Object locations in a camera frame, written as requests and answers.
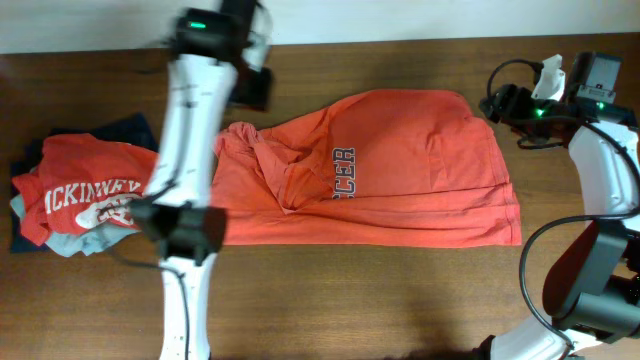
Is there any red soccer t-shirt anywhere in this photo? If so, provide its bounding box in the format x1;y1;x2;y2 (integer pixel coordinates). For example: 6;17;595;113
211;89;522;248

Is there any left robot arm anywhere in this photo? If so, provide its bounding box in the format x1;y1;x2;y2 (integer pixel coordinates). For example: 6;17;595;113
129;0;272;359

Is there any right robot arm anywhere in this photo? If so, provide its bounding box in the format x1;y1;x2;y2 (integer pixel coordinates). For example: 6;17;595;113
471;52;639;359

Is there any folded navy garment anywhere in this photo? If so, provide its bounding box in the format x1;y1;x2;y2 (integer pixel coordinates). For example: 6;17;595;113
9;113;159;253

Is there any folded red McKinney t-shirt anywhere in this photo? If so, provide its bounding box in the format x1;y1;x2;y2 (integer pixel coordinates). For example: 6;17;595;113
12;134;157;245

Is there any folded light grey garment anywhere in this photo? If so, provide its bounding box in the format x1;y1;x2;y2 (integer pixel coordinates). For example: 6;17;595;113
10;195;138;257

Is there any right black camera cable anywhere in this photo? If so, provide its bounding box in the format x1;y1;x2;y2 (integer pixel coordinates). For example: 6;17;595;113
485;58;640;351

